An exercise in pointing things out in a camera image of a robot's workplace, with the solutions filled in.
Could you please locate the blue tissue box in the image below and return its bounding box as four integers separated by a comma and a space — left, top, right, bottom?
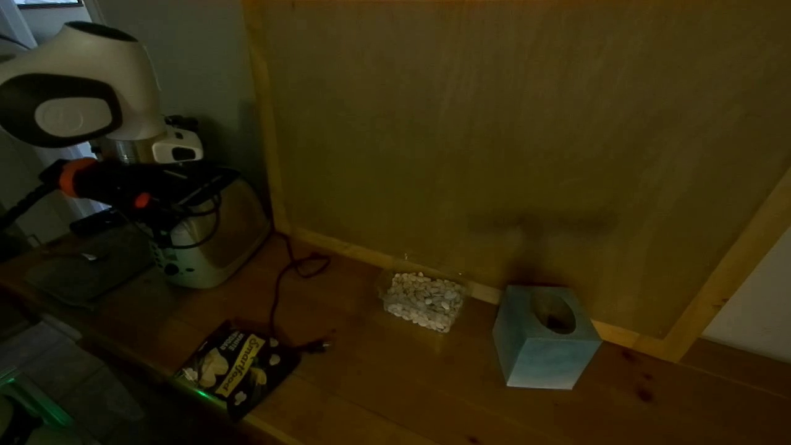
489, 283, 606, 394

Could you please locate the dark toaster power cable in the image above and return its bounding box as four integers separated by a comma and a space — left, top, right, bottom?
265, 231, 337, 356

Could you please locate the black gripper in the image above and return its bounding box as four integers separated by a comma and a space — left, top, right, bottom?
150, 160, 242, 253

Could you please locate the silver two-slot toaster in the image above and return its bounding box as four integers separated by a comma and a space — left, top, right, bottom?
150, 176, 274, 293

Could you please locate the black wrist camera orange mount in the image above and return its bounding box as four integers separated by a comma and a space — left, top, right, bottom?
38, 157, 169, 216

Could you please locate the large wooden board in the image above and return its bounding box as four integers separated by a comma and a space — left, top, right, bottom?
240, 0, 791, 366

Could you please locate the clear crumpled plastic bag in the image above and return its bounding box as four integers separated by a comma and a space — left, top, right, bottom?
380, 269, 469, 336

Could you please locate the dark flat cooktop plate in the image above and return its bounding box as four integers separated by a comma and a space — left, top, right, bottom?
22, 220, 161, 309

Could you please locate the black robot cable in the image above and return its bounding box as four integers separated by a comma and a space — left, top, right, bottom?
0, 169, 231, 253

